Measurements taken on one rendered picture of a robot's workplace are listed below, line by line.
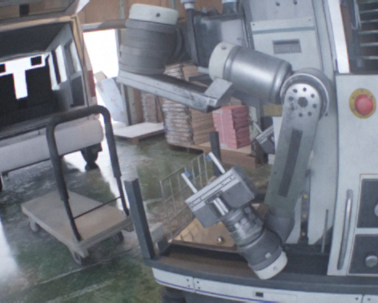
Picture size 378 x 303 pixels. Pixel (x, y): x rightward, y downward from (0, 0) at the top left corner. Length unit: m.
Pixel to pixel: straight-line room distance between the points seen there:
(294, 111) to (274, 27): 0.26
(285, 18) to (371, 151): 0.36
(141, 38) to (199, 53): 0.16
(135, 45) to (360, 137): 0.53
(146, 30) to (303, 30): 0.36
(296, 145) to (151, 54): 0.37
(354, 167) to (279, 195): 0.18
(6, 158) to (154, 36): 2.44
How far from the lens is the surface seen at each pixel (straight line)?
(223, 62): 0.59
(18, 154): 2.94
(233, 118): 2.82
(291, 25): 0.71
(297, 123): 0.52
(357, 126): 0.60
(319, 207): 0.83
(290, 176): 0.56
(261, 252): 0.65
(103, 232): 1.41
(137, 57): 0.69
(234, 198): 0.62
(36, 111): 4.89
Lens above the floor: 0.82
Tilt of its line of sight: 14 degrees down
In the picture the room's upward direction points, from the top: 8 degrees counter-clockwise
